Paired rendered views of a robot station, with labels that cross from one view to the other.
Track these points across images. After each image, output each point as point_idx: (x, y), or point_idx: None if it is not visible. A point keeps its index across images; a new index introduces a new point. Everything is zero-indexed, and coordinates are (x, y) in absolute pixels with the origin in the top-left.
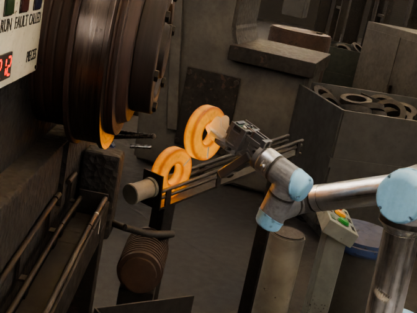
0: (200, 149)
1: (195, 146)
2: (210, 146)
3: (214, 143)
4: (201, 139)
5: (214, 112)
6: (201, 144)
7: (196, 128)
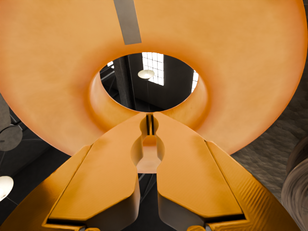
0: (231, 27)
1: (283, 57)
2: (107, 43)
3: (78, 65)
4: (219, 90)
5: (148, 167)
6: (211, 64)
7: (259, 130)
